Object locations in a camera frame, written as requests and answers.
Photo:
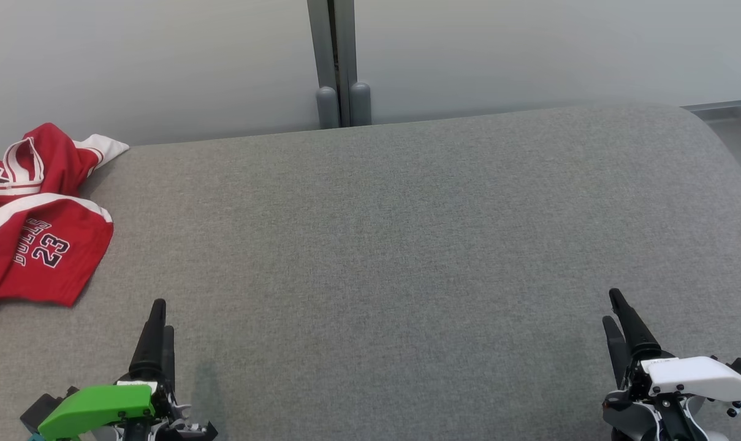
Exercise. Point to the grey fabric sofa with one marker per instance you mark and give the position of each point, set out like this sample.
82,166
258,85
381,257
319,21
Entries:
376,257

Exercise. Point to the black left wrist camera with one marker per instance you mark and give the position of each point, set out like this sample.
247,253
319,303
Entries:
39,410

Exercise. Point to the grey metal partition post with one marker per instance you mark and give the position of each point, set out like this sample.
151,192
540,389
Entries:
334,43

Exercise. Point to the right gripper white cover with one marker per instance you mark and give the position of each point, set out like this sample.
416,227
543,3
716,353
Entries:
695,376

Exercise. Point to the red white basketball jersey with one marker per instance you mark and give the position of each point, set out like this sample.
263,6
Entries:
36,245

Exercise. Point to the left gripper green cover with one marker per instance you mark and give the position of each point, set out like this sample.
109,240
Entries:
100,407

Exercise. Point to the grey metal floor rail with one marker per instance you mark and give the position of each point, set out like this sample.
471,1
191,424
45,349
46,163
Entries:
722,105

